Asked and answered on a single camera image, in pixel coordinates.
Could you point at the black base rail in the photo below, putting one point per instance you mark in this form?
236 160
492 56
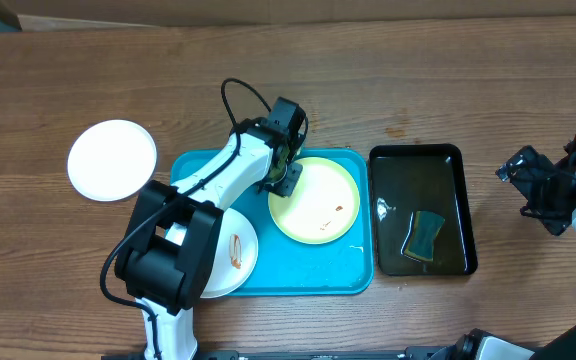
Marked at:
410 353

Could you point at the teal plastic tray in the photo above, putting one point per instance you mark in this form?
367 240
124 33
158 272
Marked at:
286 267

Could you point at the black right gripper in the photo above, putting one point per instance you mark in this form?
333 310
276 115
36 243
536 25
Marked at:
536 168

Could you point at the yellow-green plate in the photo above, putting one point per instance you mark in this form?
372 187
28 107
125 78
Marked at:
323 205

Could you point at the black water tray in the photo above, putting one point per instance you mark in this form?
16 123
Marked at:
409 178

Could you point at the cardboard board at back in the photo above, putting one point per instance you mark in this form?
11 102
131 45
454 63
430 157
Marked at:
222 12

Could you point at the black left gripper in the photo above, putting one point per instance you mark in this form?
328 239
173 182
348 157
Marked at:
287 186

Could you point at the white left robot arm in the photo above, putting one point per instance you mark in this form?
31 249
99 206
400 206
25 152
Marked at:
167 254

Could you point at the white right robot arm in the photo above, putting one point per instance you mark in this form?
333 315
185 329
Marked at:
481 345

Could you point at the white plate with ketchup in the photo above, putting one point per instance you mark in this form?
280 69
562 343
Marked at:
236 255

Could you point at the pink-white plate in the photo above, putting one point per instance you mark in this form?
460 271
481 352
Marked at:
112 160

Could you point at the green yellow sponge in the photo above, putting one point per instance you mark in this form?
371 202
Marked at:
419 244

